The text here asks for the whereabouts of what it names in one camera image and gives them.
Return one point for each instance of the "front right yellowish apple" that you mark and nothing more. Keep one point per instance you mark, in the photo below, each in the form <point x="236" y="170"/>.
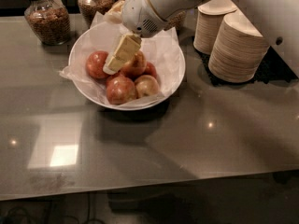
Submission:
<point x="146" y="85"/>

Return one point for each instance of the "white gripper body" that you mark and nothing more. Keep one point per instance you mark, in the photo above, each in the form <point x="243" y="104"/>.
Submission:
<point x="140" y="13"/>

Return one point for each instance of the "red apple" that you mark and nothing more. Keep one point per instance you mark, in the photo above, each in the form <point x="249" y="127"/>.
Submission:
<point x="135" y="67"/>
<point x="150" y="70"/>
<point x="120" y="90"/>
<point x="95" y="63"/>

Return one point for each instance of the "left glass cereal jar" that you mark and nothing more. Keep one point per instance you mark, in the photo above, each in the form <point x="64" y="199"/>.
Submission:
<point x="49" y="20"/>

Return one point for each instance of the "white bowl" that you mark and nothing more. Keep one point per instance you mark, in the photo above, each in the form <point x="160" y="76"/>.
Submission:
<point x="174" y="75"/>

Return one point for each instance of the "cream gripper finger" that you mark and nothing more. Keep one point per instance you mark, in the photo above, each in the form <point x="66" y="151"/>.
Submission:
<point x="124" y="49"/>
<point x="114" y="14"/>

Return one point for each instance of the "front stack paper bowls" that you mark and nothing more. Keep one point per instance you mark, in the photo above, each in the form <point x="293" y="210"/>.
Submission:
<point x="238" y="50"/>

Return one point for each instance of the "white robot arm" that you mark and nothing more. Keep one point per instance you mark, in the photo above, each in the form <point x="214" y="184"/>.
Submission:
<point x="276" y="20"/>

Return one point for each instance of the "glass cereal jar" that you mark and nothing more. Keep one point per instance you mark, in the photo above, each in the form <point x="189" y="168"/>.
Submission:
<point x="49" y="20"/>
<point x="88" y="8"/>
<point x="177" y="21"/>

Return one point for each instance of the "white paper liner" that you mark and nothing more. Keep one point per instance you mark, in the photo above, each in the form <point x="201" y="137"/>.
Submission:
<point x="159" y="50"/>

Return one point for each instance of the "black mat under stacks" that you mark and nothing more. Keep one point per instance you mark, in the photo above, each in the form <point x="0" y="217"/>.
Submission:
<point x="272" y="68"/>

